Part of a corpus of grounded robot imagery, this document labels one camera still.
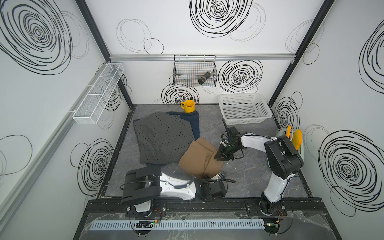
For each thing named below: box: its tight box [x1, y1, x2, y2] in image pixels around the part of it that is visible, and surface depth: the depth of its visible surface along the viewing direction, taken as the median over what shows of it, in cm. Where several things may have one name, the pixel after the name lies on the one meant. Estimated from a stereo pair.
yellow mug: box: [180, 99, 196, 113], surface depth 113 cm
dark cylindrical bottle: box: [198, 71, 212, 85], surface depth 93 cm
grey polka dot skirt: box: [133, 111, 195, 165], surface depth 100 cm
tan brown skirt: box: [178, 137, 223, 178], surface depth 88 cm
